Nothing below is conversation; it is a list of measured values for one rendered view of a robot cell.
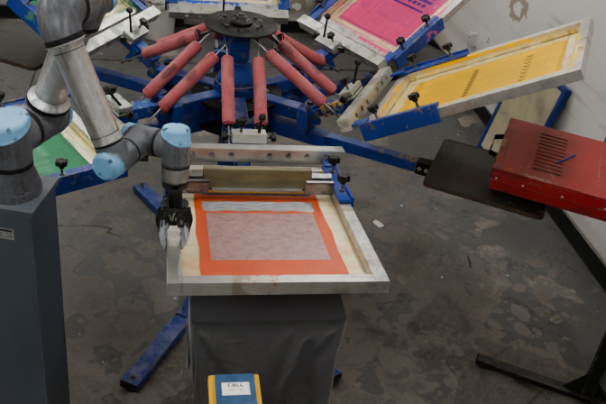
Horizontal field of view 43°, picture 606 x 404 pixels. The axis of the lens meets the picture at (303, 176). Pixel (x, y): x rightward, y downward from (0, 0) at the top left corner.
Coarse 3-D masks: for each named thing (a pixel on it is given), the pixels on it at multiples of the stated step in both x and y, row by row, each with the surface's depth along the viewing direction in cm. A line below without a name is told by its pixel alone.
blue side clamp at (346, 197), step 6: (324, 168) 269; (330, 168) 270; (336, 168) 268; (336, 174) 265; (336, 180) 260; (336, 186) 255; (336, 192) 250; (342, 192) 251; (348, 192) 249; (342, 198) 246; (348, 198) 247
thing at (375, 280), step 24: (192, 168) 262; (312, 168) 271; (168, 240) 212; (360, 240) 223; (168, 264) 200; (168, 288) 192; (192, 288) 193; (216, 288) 194; (240, 288) 196; (264, 288) 197; (288, 288) 198; (312, 288) 199; (336, 288) 200; (360, 288) 202; (384, 288) 203
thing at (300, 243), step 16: (272, 224) 235; (288, 224) 236; (304, 224) 237; (320, 224) 238; (272, 240) 225; (288, 240) 226; (304, 240) 227; (320, 240) 228; (272, 256) 216; (288, 256) 217; (304, 256) 218; (320, 256) 219; (336, 256) 220; (288, 272) 209; (304, 272) 209; (320, 272) 210; (336, 272) 211
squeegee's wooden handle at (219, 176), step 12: (204, 168) 245; (216, 168) 245; (228, 168) 246; (240, 168) 247; (252, 168) 248; (264, 168) 249; (276, 168) 250; (288, 168) 251; (300, 168) 252; (216, 180) 247; (228, 180) 247; (240, 180) 248; (252, 180) 249; (264, 180) 249; (276, 180) 250; (288, 180) 251; (300, 180) 251
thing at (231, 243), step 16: (208, 224) 231; (224, 224) 232; (240, 224) 233; (256, 224) 234; (208, 240) 222; (224, 240) 223; (240, 240) 224; (256, 240) 224; (208, 256) 213; (224, 256) 214; (240, 256) 215; (256, 256) 215; (208, 272) 205; (224, 272) 206; (240, 272) 206; (256, 272) 207; (272, 272) 208
